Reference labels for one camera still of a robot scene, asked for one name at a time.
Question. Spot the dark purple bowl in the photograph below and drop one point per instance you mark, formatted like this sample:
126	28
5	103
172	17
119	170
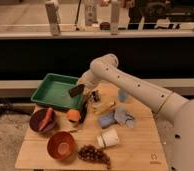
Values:
37	118

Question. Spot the green plastic tray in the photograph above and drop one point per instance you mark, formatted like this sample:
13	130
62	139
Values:
53	92

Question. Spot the orange carrot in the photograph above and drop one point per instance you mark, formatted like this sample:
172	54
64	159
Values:
46	119

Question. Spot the blue sponge block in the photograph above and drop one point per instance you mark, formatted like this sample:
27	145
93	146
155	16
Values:
106	120

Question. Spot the bunch of dark grapes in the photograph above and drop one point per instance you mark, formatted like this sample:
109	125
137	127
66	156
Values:
90	153

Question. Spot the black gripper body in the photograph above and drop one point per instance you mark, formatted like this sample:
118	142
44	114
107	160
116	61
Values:
76	90

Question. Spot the blue plastic cup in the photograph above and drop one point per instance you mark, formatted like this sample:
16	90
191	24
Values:
122	95

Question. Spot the small dark toy figure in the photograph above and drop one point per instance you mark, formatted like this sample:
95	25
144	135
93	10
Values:
95	96

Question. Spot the grey crumpled cloth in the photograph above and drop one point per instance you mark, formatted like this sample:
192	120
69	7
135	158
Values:
122	117

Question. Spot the white paper cup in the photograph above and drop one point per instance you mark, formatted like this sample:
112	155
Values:
108	138

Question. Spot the dark machine in background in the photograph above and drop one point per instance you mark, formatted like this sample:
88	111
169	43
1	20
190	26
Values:
151	11

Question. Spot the orange fruit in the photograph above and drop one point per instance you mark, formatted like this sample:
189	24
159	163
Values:
73	115

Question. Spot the small round dark object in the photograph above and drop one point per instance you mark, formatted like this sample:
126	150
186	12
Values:
105	26

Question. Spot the orange-brown bowl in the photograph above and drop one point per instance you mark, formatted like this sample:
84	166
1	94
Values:
61	145

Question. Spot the white post right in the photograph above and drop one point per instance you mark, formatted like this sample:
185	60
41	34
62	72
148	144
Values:
115	12

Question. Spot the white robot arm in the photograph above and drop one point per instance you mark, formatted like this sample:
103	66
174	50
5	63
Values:
179	111

